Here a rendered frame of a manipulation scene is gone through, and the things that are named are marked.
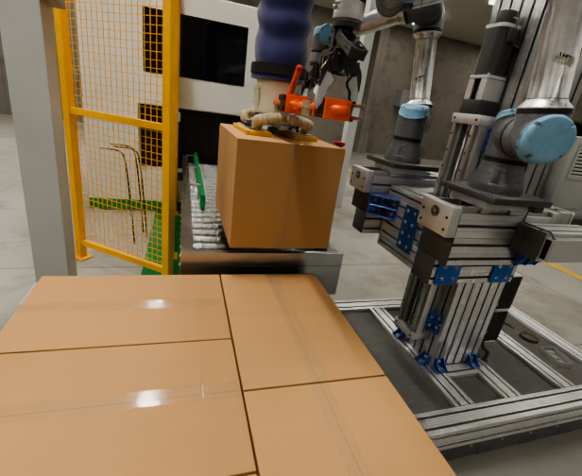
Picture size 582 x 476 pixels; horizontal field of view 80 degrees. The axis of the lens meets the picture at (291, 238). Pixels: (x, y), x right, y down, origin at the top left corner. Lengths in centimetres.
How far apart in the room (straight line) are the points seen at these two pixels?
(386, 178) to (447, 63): 1288
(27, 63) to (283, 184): 131
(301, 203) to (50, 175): 132
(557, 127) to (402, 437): 79
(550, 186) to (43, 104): 217
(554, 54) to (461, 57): 1361
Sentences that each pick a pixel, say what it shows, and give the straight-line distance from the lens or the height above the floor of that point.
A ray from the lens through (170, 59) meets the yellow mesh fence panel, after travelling 205.
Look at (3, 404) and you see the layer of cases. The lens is 99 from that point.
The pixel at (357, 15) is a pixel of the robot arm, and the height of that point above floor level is 142.
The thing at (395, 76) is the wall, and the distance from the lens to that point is 1315.
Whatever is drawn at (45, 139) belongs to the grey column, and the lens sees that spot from 209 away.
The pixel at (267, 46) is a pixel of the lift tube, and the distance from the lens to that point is 147.
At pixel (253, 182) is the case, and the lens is 125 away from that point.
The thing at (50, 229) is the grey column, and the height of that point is 42.
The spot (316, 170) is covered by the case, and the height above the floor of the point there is 99.
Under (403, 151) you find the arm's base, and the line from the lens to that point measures 155.
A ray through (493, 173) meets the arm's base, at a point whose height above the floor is 109.
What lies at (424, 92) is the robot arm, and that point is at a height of 133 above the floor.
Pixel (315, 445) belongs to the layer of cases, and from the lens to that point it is 85.
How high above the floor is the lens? 120
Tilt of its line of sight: 21 degrees down
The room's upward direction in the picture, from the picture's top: 8 degrees clockwise
